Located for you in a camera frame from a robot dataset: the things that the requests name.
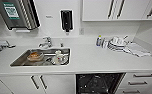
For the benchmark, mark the stainless steel dishwasher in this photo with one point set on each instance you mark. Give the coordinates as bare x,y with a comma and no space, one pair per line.
98,85

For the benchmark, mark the white mug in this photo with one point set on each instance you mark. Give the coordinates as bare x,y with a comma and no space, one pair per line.
60,58

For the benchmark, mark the dish soap bottle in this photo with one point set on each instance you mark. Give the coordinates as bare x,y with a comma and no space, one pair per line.
98,41

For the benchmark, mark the black soap dispenser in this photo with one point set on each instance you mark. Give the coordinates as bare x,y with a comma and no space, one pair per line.
66,20

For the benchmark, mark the chrome faucet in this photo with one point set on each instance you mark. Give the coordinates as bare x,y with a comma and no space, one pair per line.
46,41

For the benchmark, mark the stack of white plates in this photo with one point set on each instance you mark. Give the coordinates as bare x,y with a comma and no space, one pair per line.
118,43

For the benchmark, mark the orange bowl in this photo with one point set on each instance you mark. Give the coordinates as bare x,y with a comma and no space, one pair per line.
35,56

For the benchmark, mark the steel sink basin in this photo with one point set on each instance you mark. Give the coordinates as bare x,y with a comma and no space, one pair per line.
20,62

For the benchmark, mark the white folded cloth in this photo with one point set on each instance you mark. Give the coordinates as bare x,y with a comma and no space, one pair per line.
138,50

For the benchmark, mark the black utensil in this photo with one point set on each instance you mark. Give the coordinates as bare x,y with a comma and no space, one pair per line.
10,45

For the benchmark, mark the white two-door base cabinet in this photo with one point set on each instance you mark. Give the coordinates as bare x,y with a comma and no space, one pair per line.
18,85

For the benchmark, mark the steel paper towel dispenser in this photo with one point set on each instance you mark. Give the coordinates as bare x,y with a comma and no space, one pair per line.
12,13

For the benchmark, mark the white wall outlet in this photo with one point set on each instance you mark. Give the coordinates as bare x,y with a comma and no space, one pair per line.
81,31

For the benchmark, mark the small wall label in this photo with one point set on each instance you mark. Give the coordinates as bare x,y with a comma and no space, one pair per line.
49,16

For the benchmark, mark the three-door white wall cabinet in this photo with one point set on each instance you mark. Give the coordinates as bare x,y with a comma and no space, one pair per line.
95,10

